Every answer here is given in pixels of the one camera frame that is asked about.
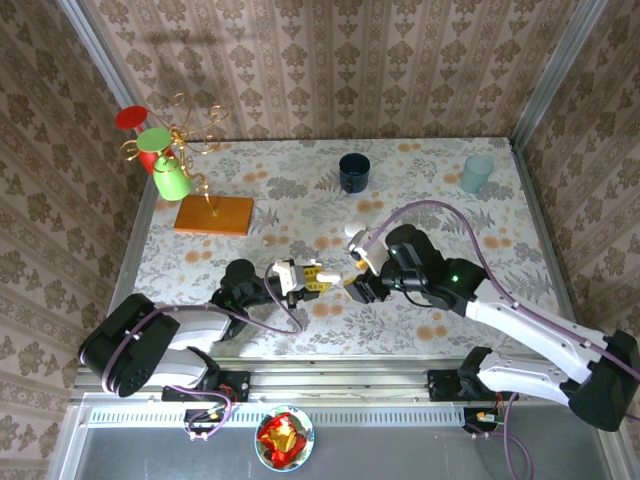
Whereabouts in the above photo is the dark blue cup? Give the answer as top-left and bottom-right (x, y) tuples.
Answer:
(338, 152), (373, 194)

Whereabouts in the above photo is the translucent teal cup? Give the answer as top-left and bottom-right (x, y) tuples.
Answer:
(459, 153), (496, 195)

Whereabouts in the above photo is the green plastic cup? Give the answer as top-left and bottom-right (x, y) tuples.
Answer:
(136, 127), (194, 202)

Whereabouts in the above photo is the red foil candy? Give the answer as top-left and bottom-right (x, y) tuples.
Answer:
(259, 413), (307, 464)

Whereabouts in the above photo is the white candy bowl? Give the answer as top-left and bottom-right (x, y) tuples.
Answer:
(253, 404), (316, 473)

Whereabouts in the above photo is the gold foil candy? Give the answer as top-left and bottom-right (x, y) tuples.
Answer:
(268, 429), (297, 454)

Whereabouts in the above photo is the grey metal shelf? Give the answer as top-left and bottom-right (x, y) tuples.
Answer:
(47, 402), (624, 480)

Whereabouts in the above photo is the red plastic cup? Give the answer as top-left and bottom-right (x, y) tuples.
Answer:
(115, 105), (177, 177)

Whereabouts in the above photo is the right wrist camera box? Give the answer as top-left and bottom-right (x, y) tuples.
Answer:
(348, 228), (390, 275)

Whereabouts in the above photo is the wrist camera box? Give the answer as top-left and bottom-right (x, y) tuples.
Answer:
(273, 258), (307, 295)
(348, 228), (390, 275)

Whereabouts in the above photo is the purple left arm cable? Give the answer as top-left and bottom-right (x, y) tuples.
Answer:
(102, 262), (305, 442)

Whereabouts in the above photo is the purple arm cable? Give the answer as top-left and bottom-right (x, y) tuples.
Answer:
(102, 262), (305, 442)
(367, 199), (640, 480)

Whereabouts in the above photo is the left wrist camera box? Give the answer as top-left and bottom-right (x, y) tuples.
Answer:
(273, 258), (307, 295)

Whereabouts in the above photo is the gold wire stand wooden base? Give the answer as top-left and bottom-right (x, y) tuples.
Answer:
(118, 92), (256, 238)

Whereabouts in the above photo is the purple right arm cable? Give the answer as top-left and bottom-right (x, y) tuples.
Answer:
(367, 199), (640, 480)

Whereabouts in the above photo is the aluminium front rail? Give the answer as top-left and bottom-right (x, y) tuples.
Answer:
(69, 355), (621, 404)

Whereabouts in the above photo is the aluminium table side rail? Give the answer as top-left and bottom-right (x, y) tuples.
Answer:
(92, 164), (159, 369)
(508, 138), (592, 364)

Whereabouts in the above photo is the slotted cable duct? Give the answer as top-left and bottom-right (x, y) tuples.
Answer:
(87, 405), (464, 427)

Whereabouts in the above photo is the black cable connector block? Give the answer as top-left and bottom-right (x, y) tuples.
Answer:
(462, 407), (501, 435)
(183, 407), (227, 436)

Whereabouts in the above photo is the aluminium frame post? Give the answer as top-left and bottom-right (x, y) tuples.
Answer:
(53, 0), (151, 171)
(507, 0), (610, 151)

